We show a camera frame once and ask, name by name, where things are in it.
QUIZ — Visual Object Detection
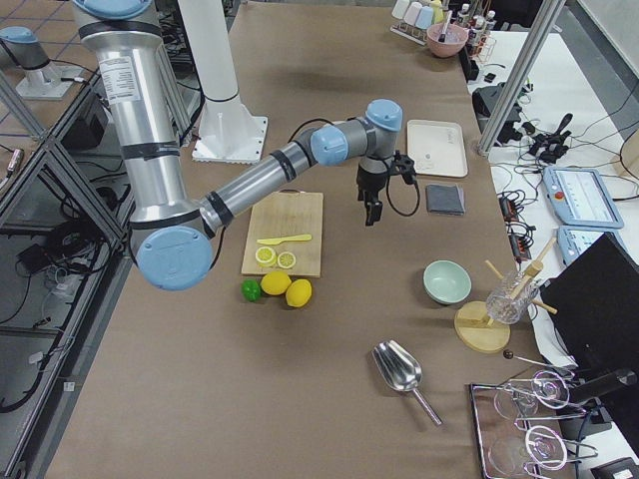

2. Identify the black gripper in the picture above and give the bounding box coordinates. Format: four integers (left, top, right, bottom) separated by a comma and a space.
356, 158, 390, 227

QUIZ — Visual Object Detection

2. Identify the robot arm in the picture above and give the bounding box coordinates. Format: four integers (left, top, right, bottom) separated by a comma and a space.
74, 1, 402, 290

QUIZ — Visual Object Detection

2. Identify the spare robot base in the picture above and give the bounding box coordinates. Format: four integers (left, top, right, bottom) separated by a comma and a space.
1, 26, 70, 101

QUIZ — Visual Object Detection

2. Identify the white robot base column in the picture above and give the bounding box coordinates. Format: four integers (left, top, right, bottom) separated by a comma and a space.
179, 0, 268, 164

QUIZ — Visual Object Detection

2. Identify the cream rabbit tray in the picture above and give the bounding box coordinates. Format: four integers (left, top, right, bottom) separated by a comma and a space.
406, 119, 468, 178

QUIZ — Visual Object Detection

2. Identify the grey folded cloth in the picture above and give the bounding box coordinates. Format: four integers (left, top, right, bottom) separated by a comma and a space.
425, 184, 465, 216

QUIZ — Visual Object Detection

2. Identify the yellow plastic knife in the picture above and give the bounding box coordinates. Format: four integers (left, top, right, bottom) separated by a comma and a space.
257, 234, 313, 245

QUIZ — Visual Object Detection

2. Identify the wooden cutting board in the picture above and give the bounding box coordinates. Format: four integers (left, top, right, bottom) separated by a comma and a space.
241, 192, 323, 277

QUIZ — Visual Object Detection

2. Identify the mint green bowl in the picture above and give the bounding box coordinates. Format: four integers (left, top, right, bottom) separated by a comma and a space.
422, 260, 471, 305

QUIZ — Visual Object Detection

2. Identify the upper lemon slice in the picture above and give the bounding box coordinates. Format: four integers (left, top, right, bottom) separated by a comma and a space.
277, 251, 297, 269

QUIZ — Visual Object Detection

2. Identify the yellow lemon far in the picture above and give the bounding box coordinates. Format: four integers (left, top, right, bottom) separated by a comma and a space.
286, 278, 313, 308

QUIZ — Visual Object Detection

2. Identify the yellow lemon near lime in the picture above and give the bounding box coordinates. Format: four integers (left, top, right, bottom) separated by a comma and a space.
260, 271, 292, 295

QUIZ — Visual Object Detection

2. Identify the green lime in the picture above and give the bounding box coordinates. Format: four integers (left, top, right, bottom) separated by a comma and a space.
241, 278, 262, 302

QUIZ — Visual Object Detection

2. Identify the wooden cup stand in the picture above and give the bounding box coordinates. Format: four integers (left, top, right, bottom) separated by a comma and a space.
454, 238, 558, 353

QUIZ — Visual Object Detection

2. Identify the clear crystal glass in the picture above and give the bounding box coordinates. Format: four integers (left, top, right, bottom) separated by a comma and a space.
486, 270, 538, 325

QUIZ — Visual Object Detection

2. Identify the steel ice scoop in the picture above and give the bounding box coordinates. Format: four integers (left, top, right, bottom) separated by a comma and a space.
371, 339, 443, 426

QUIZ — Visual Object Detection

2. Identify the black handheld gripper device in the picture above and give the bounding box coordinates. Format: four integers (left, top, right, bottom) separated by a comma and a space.
522, 113, 573, 165

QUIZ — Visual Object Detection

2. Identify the pink bowl with ice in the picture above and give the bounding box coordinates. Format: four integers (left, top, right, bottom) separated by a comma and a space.
426, 23, 468, 58

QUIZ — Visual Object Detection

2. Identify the white cup rack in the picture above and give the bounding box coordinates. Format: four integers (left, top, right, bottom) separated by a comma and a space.
389, 0, 449, 46

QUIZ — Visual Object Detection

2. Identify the lower teach pendant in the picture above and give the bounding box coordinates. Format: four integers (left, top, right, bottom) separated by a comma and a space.
556, 226, 623, 266

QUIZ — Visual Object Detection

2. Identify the teach pendant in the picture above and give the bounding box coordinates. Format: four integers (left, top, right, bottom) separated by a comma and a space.
556, 226, 623, 266
542, 166, 624, 230

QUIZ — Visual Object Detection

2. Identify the upper teach pendant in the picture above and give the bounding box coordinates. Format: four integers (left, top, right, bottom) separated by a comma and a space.
542, 166, 624, 230

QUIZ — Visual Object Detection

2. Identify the black monitor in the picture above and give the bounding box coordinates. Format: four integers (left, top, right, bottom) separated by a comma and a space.
541, 233, 638, 374

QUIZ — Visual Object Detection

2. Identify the black camera cable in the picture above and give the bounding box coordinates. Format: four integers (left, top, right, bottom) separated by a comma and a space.
384, 169, 420, 218

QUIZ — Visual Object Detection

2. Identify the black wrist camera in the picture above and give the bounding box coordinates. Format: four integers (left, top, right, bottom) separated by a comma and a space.
389, 151, 417, 185

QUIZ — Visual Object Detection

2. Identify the copper wire bottle rack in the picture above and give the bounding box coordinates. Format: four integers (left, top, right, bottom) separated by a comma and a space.
455, 1, 496, 64

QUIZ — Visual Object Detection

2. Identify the aluminium frame post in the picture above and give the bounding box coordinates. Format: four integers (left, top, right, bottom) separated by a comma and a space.
477, 0, 565, 158

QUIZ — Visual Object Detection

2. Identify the black wire glass rack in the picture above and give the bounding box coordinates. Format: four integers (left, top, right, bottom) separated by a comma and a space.
468, 369, 598, 478

